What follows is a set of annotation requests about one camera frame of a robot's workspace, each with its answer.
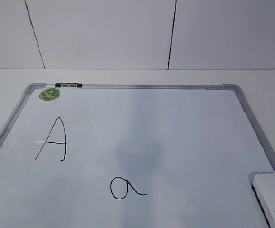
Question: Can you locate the white board eraser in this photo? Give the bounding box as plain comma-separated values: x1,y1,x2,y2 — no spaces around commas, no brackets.
248,172,275,228

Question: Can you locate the round green magnet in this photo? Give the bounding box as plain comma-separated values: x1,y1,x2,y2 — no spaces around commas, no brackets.
39,88,60,101

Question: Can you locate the white board with grey frame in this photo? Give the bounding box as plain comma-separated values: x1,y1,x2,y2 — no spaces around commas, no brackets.
0,83,275,228

